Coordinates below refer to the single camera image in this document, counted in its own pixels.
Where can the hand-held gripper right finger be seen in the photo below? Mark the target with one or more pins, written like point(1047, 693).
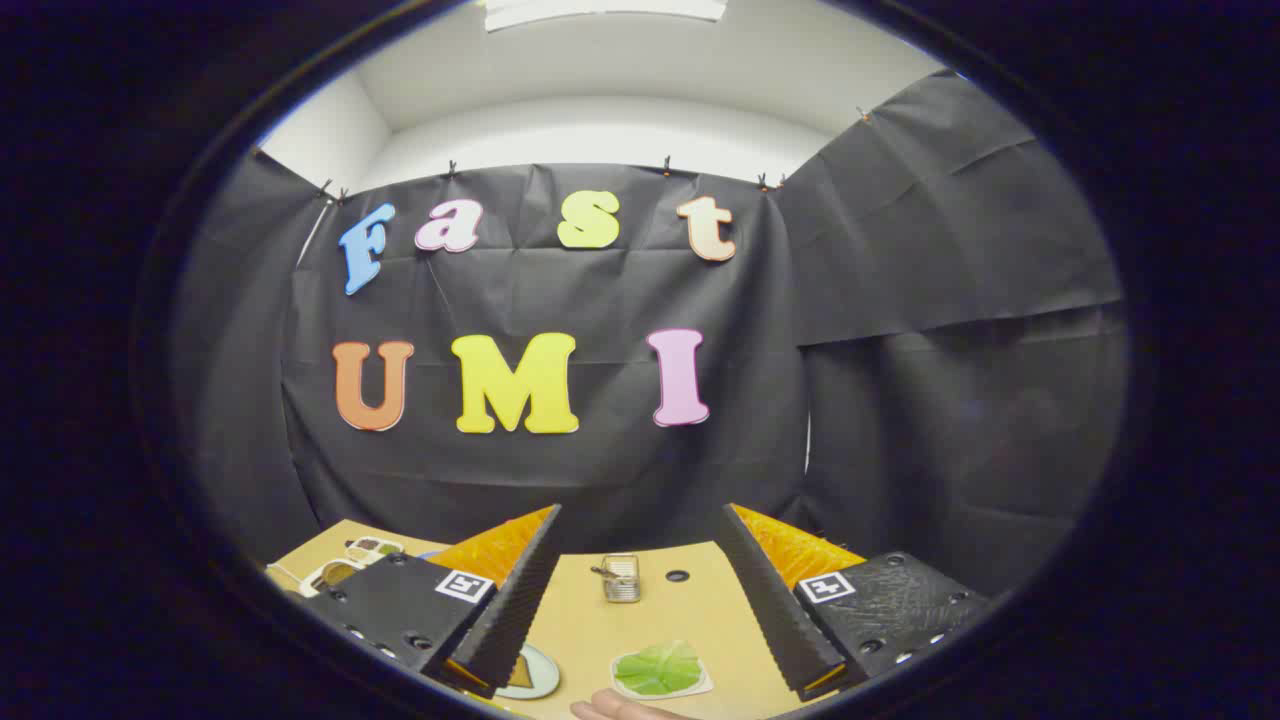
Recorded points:
point(765, 600)

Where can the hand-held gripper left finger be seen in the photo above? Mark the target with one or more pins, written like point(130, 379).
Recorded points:
point(520, 600)

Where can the green lettuce leaf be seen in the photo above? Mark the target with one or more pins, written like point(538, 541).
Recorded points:
point(660, 670)

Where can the brown bread slice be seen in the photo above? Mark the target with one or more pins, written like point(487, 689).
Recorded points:
point(520, 672)

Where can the pale green plate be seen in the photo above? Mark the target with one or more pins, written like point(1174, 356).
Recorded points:
point(545, 680)

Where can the small white dish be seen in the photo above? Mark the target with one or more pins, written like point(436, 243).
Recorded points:
point(705, 685)

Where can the black backdrop cloth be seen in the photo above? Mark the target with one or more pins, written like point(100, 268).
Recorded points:
point(600, 470)

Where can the white condiment tray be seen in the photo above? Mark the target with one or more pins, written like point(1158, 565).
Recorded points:
point(365, 548)

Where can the white ceiling light panel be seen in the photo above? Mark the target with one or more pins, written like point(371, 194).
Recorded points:
point(600, 10)

